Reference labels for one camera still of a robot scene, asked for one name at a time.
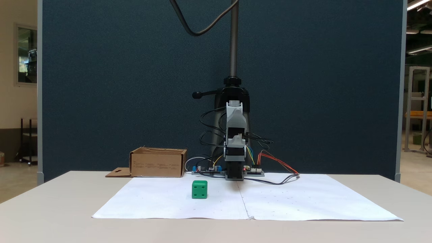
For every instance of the green dice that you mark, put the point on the green dice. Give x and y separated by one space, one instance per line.
199 190

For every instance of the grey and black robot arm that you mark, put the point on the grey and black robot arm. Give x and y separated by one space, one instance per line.
235 118

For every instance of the grey-mounted circuit board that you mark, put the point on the grey-mounted circuit board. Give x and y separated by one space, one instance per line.
253 172

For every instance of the blue circuit board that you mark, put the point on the blue circuit board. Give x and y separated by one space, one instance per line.
206 169

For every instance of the brown cardboard box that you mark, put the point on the brown cardboard box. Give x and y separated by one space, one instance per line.
157 163

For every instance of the white paper sheet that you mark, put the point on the white paper sheet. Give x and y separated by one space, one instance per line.
168 199
320 202

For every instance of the dark blue partition panel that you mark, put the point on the dark blue partition panel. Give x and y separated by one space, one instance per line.
118 84

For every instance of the orange table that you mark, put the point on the orange table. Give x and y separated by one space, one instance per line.
418 114

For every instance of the black shelf rack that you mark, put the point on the black shelf rack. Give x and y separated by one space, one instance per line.
30 135

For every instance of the ceiling light strip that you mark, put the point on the ceiling light strip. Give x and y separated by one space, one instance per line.
416 4

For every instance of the black camera stand with pole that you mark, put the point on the black camera stand with pole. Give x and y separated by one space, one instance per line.
234 50

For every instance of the aluminium frame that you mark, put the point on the aluminium frame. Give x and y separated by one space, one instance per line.
409 108

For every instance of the wall window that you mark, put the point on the wall window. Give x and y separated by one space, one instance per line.
27 54

